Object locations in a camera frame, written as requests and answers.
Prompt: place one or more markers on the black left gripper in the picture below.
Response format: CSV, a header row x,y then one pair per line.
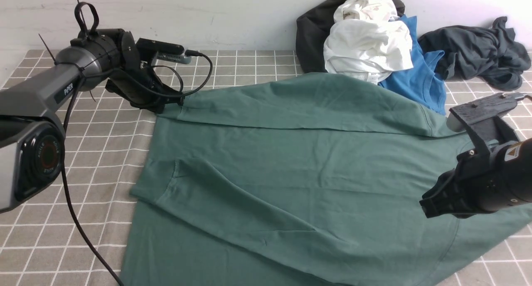
x,y
136,81

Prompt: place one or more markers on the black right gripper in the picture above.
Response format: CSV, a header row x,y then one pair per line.
x,y
477,184

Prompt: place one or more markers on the green long-sleeved shirt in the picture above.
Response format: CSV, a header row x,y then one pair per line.
x,y
311,181

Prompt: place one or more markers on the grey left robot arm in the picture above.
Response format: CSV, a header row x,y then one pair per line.
x,y
32,135

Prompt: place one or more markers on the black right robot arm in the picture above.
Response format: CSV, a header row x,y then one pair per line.
x,y
517,169

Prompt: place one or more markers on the blue garment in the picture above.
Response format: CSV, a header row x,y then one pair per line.
x,y
420,83

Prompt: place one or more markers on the dark grey crumpled garment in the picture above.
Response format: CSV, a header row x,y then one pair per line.
x,y
492,54

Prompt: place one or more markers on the grey checkered tablecloth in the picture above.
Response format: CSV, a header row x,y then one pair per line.
x,y
106,144

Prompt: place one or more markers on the black garment under white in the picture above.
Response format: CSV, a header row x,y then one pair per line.
x,y
313,28

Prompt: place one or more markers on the white crumpled garment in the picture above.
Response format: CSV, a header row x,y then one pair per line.
x,y
367,41

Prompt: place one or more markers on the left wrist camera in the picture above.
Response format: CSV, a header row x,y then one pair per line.
x,y
151,50

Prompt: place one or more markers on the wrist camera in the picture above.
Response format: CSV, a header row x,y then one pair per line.
x,y
471,113
151,50

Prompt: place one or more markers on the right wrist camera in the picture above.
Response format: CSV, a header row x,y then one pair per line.
x,y
471,113

